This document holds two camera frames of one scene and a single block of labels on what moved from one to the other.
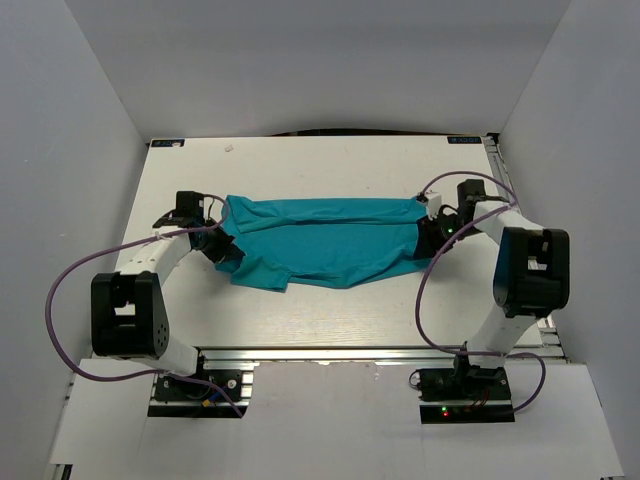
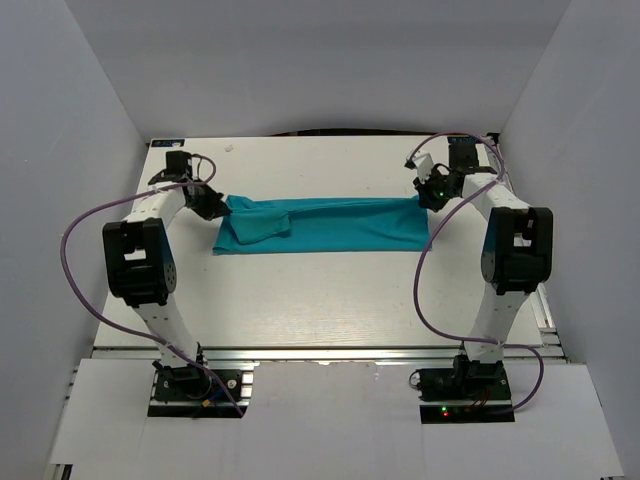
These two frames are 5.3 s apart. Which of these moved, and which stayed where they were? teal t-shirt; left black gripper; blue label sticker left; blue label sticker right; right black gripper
Moved: left black gripper; right black gripper; teal t-shirt
Stayed: blue label sticker left; blue label sticker right
